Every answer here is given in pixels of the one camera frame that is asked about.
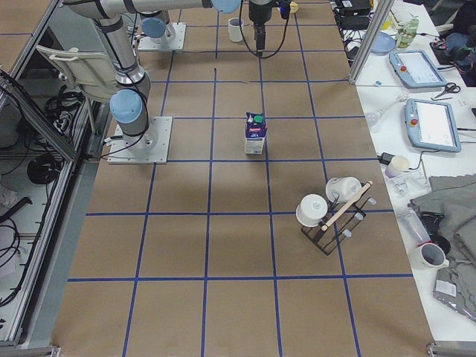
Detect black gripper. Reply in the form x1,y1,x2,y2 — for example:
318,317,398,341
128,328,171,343
248,0,274,51

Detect blue white milk carton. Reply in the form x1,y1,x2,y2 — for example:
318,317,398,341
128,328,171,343
245,112,267,155

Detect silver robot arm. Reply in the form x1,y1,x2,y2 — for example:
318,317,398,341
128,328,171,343
141,10,176,44
63,0,244,96

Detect white paper cup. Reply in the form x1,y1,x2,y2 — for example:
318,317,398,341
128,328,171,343
385,155,410,179

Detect wooden mug tree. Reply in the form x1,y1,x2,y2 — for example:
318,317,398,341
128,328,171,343
290,1,299,14

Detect blue plate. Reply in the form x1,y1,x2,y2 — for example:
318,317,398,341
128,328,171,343
371,31,396,56

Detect green tape rolls stack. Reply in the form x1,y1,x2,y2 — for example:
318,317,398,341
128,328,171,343
396,18,419,49

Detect far teach pendant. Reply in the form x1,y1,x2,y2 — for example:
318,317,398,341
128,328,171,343
388,50,447,89

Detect teach pendant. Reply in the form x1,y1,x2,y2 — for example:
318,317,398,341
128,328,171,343
388,50,447,89
404,99,461,152

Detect grey office chair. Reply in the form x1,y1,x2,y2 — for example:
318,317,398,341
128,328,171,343
36,45,119,103

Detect white mug on rack front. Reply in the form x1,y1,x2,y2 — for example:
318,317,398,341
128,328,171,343
295,194,328,228

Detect near teach pendant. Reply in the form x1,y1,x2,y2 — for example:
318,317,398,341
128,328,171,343
404,99,461,152

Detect black scissors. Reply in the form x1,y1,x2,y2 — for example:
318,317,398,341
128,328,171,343
431,82,461,100

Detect grey cloth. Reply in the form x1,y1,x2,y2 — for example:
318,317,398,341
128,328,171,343
408,173,476,323

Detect white mug red rim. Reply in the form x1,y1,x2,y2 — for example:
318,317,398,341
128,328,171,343
408,242,449,270

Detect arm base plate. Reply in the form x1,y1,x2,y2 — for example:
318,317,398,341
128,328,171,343
106,116,173,164
138,18,186,52

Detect aluminium frame post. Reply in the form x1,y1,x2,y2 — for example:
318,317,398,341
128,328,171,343
348,0,394,85

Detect black wire mug rack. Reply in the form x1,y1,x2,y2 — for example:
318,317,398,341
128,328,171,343
300,181,376,256

